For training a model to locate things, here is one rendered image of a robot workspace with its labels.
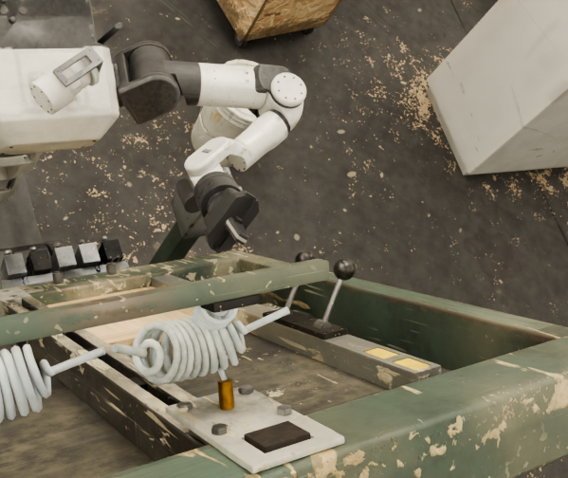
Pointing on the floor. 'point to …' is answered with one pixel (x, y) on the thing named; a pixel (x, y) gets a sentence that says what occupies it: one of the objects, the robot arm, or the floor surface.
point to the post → (173, 247)
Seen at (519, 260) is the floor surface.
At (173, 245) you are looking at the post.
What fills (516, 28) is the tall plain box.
